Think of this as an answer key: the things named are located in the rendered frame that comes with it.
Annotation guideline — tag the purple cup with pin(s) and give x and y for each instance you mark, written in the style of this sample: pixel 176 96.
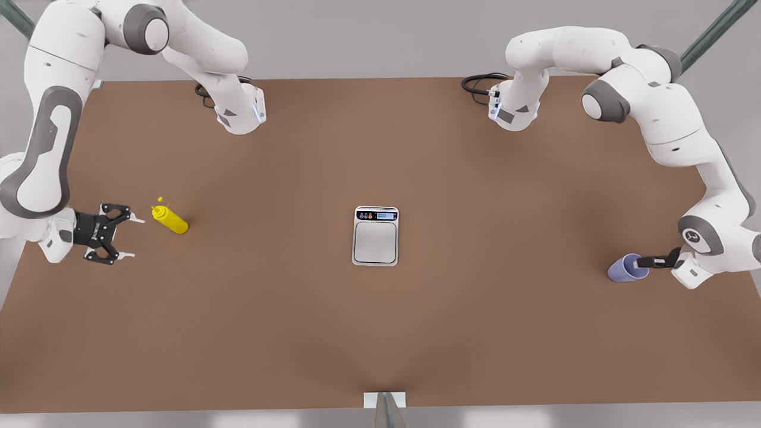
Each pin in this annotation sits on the purple cup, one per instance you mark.
pixel 623 270

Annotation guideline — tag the yellow sauce bottle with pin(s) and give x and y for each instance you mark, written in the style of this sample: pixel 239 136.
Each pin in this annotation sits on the yellow sauce bottle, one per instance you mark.
pixel 172 222

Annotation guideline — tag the silver frame post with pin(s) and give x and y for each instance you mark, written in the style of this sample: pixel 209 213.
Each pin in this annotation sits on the silver frame post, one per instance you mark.
pixel 389 413
pixel 16 16
pixel 713 30

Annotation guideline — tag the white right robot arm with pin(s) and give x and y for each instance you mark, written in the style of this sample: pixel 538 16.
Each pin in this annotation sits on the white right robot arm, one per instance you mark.
pixel 53 137

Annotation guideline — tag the white frame post foot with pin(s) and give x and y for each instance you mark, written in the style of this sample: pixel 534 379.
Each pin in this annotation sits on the white frame post foot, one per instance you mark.
pixel 370 400

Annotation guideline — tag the silver kitchen scale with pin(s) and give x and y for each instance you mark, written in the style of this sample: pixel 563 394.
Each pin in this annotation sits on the silver kitchen scale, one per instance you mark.
pixel 375 241

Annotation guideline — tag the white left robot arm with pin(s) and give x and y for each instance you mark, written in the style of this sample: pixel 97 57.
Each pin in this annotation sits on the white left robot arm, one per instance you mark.
pixel 672 113

